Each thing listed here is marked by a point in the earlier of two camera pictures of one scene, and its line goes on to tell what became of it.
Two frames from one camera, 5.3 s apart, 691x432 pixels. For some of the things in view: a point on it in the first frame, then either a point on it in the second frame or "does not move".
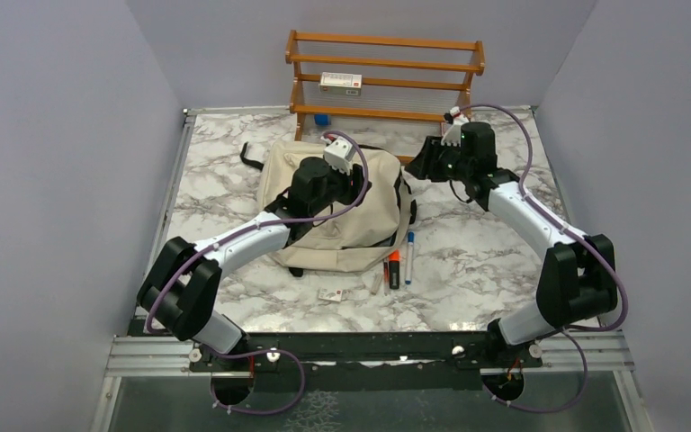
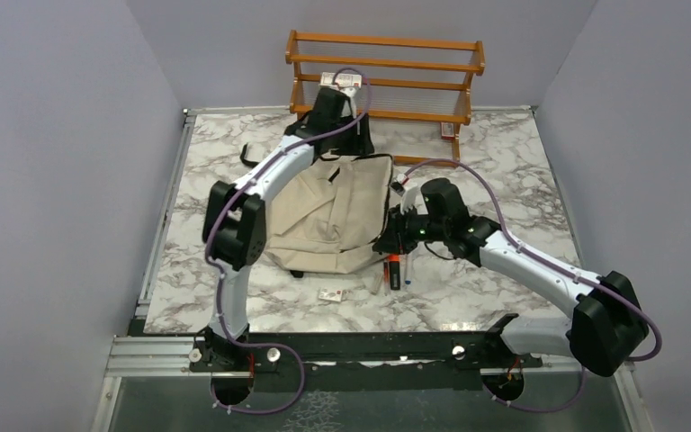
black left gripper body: [344, 188] → [349, 141]
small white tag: [330, 294] does not move
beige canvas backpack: [360, 237] does not move
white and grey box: [341, 83] does not move
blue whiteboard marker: [409, 257] does not move
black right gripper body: [450, 165] → [430, 229]
